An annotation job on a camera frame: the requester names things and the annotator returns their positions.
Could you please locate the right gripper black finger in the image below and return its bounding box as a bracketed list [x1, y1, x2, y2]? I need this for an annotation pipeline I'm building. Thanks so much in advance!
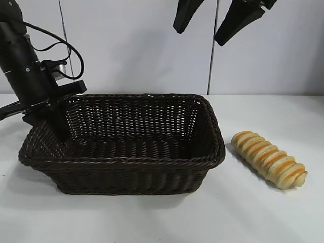
[173, 0, 203, 34]

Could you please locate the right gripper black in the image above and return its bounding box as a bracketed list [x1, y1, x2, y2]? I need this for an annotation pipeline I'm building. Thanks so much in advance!
[214, 0, 278, 47]

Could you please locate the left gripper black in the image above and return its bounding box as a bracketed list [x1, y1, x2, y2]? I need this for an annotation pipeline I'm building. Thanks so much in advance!
[0, 24, 87, 143]

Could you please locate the dark brown wicker basket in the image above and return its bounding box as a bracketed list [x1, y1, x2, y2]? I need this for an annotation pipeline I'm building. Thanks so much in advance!
[18, 93, 226, 195]

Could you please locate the long striped bread loaf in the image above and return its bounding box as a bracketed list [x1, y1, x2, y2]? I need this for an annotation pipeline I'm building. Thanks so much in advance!
[230, 130, 309, 190]

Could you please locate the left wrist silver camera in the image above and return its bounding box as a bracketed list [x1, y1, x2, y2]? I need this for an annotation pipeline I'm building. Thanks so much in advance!
[40, 60, 69, 84]

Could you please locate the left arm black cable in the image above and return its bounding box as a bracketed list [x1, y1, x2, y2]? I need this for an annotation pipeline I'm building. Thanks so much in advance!
[24, 21, 84, 79]

